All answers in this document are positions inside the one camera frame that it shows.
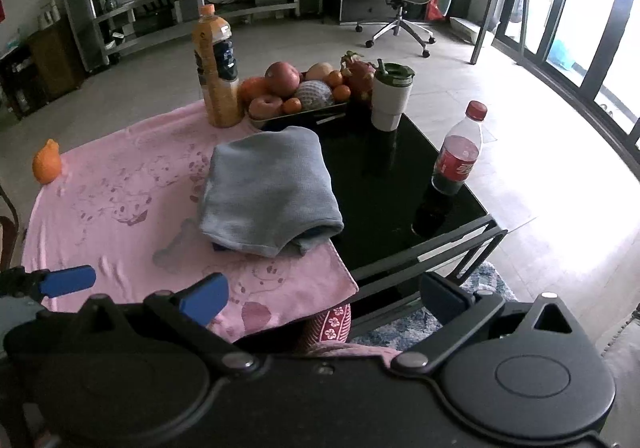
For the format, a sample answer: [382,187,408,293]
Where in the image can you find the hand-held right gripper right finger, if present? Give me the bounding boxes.
[390,272,574,375]

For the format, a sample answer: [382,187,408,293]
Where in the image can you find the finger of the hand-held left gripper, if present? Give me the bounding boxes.
[0,264,97,301]

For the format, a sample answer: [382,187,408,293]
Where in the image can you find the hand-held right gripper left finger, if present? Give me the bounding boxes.
[85,272,261,375]

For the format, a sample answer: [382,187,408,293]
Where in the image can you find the grey and blue sweatshirt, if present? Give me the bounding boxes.
[196,126,345,258]

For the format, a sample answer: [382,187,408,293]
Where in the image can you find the blue grey rug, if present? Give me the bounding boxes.
[349,260,519,352]

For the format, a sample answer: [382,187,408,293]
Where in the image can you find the pink printed blanket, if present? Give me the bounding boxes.
[22,100,360,345]

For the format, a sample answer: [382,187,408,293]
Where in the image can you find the orange plush toy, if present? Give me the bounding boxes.
[32,138,62,185]

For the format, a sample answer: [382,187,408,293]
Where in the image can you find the red floral cloth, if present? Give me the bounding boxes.
[304,305,353,345]

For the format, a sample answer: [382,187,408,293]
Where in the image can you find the black glass coffee table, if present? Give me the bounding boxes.
[259,100,509,325]

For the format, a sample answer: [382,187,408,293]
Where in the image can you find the cola bottle red cap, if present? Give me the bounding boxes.
[430,100,489,197]

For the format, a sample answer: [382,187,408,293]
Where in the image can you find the small red apple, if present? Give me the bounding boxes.
[248,94,285,121]

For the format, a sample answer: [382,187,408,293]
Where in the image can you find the dark open shelf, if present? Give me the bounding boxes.
[0,46,39,122]

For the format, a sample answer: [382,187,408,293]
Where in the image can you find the white tumbler green lid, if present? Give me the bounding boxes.
[369,60,416,133]

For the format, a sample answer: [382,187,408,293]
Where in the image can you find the black fruit tray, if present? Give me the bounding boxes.
[244,72,362,132]

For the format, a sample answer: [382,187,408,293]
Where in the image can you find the orange juice bottle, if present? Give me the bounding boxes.
[193,4,245,129]

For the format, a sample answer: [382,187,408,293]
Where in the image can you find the brown wooden cabinet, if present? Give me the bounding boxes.
[27,18,87,102]

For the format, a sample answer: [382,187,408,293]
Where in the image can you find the melon in foam net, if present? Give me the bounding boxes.
[293,80,335,110]

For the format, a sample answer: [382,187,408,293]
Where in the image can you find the large red apple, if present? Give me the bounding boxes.
[263,60,303,98]

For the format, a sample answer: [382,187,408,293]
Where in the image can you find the pink dragon fruit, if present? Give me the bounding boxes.
[340,50,377,101]

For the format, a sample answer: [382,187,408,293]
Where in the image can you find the yellow mango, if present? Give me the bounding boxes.
[305,62,335,83]

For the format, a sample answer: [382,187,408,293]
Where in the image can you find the glass sliding doors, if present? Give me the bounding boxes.
[494,0,640,151]

